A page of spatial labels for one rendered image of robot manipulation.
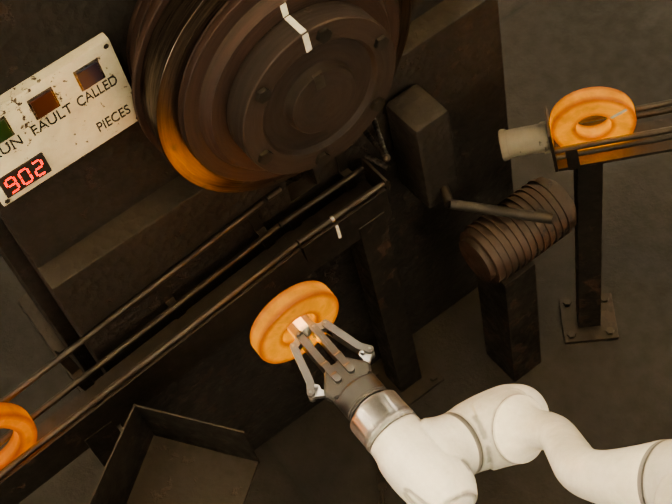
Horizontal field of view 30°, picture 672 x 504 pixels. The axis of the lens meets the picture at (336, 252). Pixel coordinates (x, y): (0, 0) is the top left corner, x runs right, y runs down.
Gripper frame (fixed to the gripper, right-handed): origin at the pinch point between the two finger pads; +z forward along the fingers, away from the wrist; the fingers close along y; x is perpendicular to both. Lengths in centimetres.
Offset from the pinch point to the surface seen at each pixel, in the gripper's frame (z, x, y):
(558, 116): 8, -10, 63
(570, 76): 60, -88, 115
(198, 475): -1.0, -23.6, -25.8
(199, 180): 21.1, 15.9, -0.1
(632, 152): -2, -21, 73
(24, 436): 22, -18, -46
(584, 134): 5, -17, 67
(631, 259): 7, -85, 86
